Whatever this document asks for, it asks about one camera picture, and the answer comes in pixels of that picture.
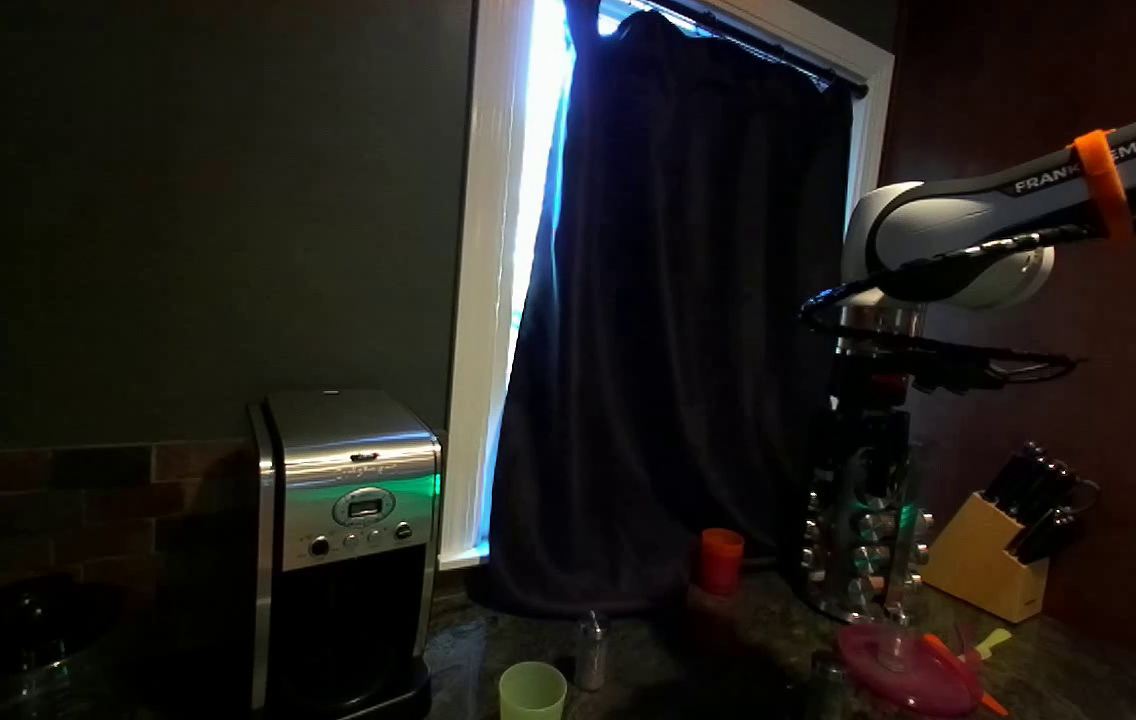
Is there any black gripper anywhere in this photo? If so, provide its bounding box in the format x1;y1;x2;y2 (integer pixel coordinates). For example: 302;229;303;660
833;300;921;456

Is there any dark navy curtain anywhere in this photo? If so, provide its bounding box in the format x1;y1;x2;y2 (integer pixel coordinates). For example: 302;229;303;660
487;0;854;615

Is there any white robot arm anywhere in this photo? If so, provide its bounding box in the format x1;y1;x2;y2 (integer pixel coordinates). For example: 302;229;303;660
799;120;1136;415

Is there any rotating spice rack tower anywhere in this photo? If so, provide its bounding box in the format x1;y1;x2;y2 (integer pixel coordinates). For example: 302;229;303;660
799;444;933;626

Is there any wooden knife block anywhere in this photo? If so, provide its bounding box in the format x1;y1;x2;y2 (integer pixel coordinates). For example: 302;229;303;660
925;491;1047;626

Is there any red plastic cup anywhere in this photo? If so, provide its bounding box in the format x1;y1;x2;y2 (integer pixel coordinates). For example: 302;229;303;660
696;530;743;596

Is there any yellow plastic knife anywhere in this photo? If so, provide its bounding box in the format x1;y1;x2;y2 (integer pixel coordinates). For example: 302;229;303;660
975;630;1013;660

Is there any purple plastic plate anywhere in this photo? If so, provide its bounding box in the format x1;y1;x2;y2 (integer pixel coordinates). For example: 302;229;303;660
836;626;975;716

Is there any red plastic knife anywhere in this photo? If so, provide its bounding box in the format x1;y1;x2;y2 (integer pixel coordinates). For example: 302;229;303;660
921;634;1013;720

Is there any glass salt shaker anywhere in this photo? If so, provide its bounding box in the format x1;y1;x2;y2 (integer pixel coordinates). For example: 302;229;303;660
578;611;609;694

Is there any green plastic cup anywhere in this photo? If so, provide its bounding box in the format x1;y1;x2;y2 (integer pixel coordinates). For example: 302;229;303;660
495;660;567;720

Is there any stainless steel coffee maker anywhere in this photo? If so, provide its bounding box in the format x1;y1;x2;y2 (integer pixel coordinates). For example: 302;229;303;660
253;387;442;720

